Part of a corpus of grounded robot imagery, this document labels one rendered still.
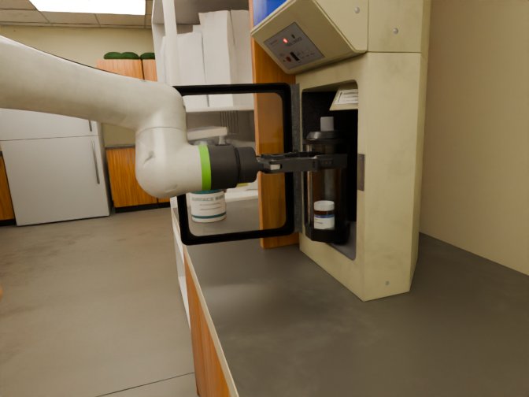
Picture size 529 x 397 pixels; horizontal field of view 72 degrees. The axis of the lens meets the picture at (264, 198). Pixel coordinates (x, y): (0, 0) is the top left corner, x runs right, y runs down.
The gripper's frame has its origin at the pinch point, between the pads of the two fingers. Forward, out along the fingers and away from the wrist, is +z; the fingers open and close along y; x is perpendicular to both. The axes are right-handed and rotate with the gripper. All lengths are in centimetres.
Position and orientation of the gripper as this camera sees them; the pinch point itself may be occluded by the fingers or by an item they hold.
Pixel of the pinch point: (325, 159)
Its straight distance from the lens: 82.7
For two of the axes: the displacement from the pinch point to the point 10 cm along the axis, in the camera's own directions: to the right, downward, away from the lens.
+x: 0.4, 9.8, 2.1
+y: -2.7, -2.0, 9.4
